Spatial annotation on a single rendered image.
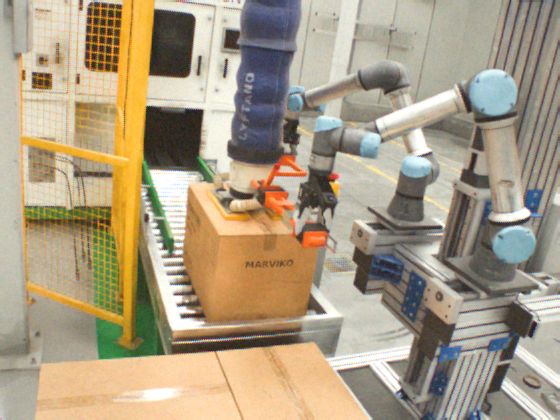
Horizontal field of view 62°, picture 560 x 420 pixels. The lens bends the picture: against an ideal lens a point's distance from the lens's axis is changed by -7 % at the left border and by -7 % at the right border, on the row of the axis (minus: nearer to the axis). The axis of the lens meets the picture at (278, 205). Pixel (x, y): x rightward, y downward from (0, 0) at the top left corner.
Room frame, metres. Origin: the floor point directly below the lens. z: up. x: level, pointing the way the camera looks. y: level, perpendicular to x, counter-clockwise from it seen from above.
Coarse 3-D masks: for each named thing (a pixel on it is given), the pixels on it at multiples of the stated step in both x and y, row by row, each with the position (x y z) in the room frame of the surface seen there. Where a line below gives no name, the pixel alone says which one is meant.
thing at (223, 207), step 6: (210, 192) 2.01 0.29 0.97; (216, 192) 2.01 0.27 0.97; (210, 198) 1.98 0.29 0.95; (216, 198) 1.95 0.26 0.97; (216, 204) 1.89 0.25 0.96; (222, 204) 1.87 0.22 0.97; (228, 204) 1.86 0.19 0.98; (222, 210) 1.82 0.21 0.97; (228, 210) 1.81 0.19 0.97; (228, 216) 1.76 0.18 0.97; (234, 216) 1.77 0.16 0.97; (240, 216) 1.78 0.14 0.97; (246, 216) 1.79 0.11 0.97
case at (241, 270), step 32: (192, 192) 2.06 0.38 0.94; (192, 224) 2.01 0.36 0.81; (224, 224) 1.72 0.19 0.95; (256, 224) 1.77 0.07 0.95; (192, 256) 1.97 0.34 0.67; (224, 256) 1.62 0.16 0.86; (256, 256) 1.67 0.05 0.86; (288, 256) 1.72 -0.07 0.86; (224, 288) 1.63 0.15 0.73; (256, 288) 1.68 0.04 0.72; (288, 288) 1.73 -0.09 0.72; (224, 320) 1.63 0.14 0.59
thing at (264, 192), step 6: (264, 186) 1.76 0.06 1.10; (270, 186) 1.77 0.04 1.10; (276, 186) 1.78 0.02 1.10; (258, 192) 1.74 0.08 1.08; (264, 192) 1.69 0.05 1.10; (270, 192) 1.69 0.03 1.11; (276, 192) 1.70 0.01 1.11; (282, 192) 1.71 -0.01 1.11; (258, 198) 1.73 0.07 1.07; (264, 198) 1.69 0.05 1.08; (276, 198) 1.70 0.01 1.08; (264, 204) 1.69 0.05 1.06; (270, 204) 1.69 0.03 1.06
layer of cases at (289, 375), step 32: (224, 352) 1.49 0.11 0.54; (256, 352) 1.52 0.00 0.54; (288, 352) 1.55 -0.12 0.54; (320, 352) 1.58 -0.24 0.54; (64, 384) 1.18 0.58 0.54; (96, 384) 1.21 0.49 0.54; (128, 384) 1.23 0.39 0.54; (160, 384) 1.26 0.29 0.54; (192, 384) 1.29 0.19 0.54; (224, 384) 1.31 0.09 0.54; (256, 384) 1.34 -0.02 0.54; (288, 384) 1.36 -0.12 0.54; (320, 384) 1.38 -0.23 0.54; (64, 416) 1.05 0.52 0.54; (96, 416) 1.07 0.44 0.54; (128, 416) 1.10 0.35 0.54; (160, 416) 1.12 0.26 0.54; (192, 416) 1.14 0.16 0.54; (224, 416) 1.16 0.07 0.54; (256, 416) 1.18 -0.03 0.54; (288, 416) 1.20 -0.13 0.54; (320, 416) 1.22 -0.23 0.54; (352, 416) 1.24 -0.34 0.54
